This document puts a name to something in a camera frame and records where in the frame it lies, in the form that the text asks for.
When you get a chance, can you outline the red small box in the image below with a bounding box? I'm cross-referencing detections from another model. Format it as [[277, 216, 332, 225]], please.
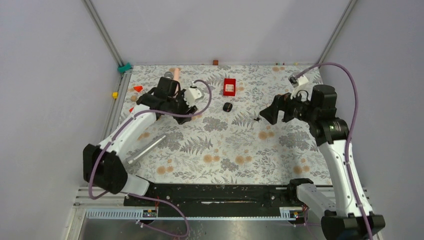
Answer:
[[222, 78, 237, 97]]

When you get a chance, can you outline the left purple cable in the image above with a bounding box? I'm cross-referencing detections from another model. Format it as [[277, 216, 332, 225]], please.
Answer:
[[87, 79, 213, 238]]

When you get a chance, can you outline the pink microphone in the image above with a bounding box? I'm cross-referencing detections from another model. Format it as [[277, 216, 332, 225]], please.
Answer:
[[173, 67, 181, 95]]

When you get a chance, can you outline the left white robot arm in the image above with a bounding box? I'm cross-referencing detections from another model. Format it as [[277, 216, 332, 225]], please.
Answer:
[[82, 77, 204, 206]]

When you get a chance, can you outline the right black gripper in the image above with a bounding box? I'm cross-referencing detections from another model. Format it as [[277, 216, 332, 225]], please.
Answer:
[[259, 87, 318, 125]]

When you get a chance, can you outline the floral patterned table mat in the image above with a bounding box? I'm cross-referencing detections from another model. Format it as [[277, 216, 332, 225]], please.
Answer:
[[120, 65, 332, 185]]

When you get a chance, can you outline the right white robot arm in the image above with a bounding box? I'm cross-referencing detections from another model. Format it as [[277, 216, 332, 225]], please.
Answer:
[[259, 84, 386, 240]]

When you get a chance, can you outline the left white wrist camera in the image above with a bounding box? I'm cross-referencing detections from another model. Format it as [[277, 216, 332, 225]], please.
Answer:
[[183, 87, 204, 107]]

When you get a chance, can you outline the silver microphone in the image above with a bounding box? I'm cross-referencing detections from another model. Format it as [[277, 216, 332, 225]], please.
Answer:
[[125, 134, 167, 166]]

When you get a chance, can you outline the slotted cable duct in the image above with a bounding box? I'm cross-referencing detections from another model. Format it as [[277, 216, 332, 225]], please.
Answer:
[[84, 207, 304, 222]]

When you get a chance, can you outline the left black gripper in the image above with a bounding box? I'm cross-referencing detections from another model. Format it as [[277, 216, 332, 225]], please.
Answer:
[[167, 90, 198, 124]]

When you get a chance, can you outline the black earbud case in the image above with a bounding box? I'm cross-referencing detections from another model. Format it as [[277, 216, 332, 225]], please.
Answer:
[[222, 102, 233, 113]]

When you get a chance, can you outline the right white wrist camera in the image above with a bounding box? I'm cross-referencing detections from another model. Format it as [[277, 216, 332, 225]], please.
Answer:
[[288, 75, 309, 99]]

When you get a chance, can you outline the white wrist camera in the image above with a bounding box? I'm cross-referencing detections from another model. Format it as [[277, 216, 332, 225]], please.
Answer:
[[183, 87, 204, 107], [288, 75, 309, 99]]

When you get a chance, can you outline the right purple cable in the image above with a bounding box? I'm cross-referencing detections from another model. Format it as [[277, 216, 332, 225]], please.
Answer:
[[294, 62, 375, 240]]

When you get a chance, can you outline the purple glitter microphone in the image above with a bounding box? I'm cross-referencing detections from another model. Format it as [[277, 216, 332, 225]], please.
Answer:
[[164, 71, 174, 80]]

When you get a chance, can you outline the red triangular block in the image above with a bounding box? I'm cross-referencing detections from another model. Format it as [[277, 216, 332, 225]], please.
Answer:
[[133, 85, 143, 93]]

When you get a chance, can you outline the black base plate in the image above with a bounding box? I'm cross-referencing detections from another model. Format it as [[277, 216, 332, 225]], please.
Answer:
[[145, 183, 304, 218]]

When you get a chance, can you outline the purple cable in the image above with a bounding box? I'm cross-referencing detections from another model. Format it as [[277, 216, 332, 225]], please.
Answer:
[[87, 79, 213, 238], [294, 62, 375, 240]]

